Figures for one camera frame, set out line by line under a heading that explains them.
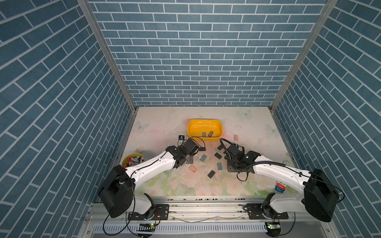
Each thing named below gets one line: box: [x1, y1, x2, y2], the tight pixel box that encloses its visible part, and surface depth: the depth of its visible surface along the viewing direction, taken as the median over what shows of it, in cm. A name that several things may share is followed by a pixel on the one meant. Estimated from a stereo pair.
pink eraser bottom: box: [189, 165, 198, 174], surface depth 90 cm
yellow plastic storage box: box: [187, 118, 224, 142], surface depth 108 cm
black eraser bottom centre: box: [207, 170, 216, 179], surface depth 88 cm
